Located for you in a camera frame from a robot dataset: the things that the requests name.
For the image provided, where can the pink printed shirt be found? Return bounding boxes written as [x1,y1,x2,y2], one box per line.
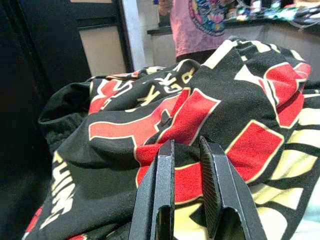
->
[169,0,241,59]

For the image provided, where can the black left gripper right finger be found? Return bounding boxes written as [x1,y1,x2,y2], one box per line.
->
[199,136,268,240]

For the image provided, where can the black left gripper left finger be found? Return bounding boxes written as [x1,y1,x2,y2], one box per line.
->
[128,139,176,240]

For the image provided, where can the colourful patterned cloth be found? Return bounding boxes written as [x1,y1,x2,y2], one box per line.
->
[224,0,320,26]

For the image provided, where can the dark counter ledge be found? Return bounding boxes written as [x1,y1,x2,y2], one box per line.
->
[147,18,320,36]

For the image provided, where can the dark cabinet door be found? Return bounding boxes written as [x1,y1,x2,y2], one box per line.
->
[0,0,136,196]

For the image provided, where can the black red cream printed garment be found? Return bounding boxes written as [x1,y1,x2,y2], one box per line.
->
[22,36,320,240]

